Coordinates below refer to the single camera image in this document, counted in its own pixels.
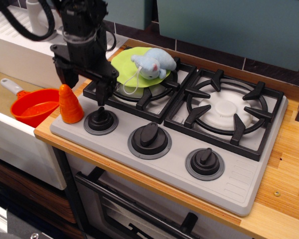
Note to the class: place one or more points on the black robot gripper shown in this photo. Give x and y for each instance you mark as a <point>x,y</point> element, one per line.
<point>87,57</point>

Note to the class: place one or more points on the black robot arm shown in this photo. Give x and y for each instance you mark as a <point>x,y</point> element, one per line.
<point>82,17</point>

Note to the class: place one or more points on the orange plastic carrot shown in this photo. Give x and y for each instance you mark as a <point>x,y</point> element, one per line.
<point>70,108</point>

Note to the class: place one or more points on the lime green plate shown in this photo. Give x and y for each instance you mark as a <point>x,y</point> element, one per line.
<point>129,75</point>

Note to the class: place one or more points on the black left stove knob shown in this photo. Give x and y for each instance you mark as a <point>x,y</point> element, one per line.
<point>100,122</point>

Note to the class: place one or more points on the black stove knob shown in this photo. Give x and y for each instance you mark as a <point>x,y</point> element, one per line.
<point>100,122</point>
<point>149,142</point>
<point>205,164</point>

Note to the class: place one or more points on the white toy sink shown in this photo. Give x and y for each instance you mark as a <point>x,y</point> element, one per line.
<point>30,65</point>

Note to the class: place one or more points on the blue plush toy animal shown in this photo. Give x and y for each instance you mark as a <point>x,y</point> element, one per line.
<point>154,63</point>

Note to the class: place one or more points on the grey toy faucet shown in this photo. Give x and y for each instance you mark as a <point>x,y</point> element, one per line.
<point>37,17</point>

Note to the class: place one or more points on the black middle stove knob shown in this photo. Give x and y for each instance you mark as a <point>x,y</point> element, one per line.
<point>149,142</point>

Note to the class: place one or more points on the toy oven door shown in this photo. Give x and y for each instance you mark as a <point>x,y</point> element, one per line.
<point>128,211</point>

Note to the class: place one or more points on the grey toy stove top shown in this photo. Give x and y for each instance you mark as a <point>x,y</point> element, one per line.
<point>235,190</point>

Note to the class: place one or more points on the black right stove knob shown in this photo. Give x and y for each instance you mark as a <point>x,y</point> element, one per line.
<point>205,164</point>

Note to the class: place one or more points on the black right burner grate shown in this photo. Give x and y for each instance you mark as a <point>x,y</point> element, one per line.
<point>238,116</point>

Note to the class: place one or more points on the orange pot with grey handle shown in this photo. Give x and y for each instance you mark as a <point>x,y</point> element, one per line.
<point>31,108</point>

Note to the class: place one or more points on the black oven door handle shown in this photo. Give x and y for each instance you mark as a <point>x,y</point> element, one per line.
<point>182,232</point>

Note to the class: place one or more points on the teal wall cabinet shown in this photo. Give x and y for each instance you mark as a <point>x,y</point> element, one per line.
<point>263,30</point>

